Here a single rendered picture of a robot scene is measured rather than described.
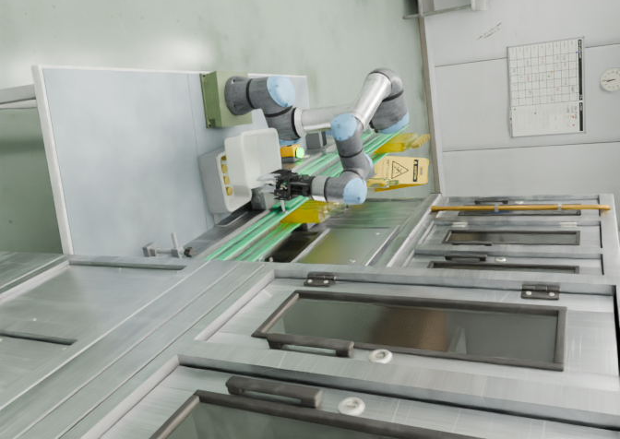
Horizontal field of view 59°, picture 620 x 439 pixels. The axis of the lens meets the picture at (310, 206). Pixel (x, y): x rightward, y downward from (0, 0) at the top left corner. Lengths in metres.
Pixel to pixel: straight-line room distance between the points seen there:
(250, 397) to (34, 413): 0.32
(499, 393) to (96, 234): 1.28
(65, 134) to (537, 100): 6.82
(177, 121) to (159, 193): 0.27
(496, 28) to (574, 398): 7.24
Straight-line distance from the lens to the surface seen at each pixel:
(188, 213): 2.04
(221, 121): 2.11
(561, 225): 2.39
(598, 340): 0.91
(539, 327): 0.94
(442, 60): 8.00
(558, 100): 7.88
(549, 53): 7.81
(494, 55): 7.88
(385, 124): 1.99
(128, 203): 1.83
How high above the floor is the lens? 2.04
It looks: 27 degrees down
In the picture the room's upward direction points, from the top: 89 degrees clockwise
